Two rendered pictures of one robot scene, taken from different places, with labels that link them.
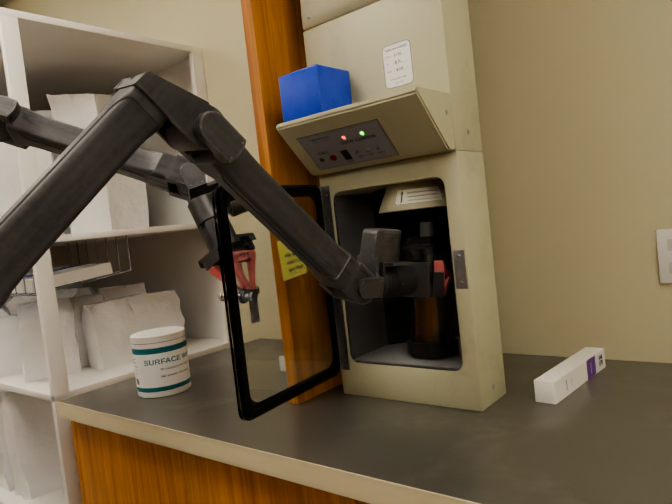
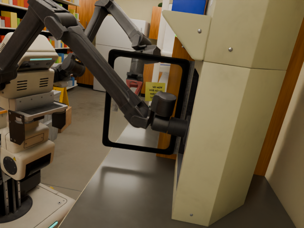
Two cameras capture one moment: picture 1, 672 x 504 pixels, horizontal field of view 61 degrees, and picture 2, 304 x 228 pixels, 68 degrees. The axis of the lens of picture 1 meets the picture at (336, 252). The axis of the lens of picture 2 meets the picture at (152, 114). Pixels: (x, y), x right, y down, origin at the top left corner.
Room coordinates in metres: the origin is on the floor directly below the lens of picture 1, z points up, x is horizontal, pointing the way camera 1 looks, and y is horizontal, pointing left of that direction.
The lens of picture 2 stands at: (0.61, -0.63, 1.44)
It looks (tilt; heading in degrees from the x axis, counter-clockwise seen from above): 18 degrees down; 56
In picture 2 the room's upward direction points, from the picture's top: 8 degrees clockwise
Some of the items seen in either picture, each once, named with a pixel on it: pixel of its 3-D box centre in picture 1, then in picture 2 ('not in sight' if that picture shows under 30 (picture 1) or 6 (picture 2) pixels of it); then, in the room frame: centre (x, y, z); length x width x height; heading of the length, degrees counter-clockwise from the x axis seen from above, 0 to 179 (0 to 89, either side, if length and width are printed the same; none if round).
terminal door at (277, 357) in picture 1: (283, 291); (143, 105); (1.06, 0.11, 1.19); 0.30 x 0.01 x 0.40; 146
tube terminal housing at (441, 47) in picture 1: (418, 204); (233, 91); (1.20, -0.19, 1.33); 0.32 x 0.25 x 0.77; 51
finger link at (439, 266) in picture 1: (434, 277); not in sight; (1.11, -0.19, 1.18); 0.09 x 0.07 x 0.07; 141
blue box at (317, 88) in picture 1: (316, 96); (188, 7); (1.12, 0.00, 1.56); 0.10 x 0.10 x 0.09; 51
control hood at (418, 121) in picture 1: (360, 136); (182, 37); (1.06, -0.07, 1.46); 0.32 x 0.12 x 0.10; 51
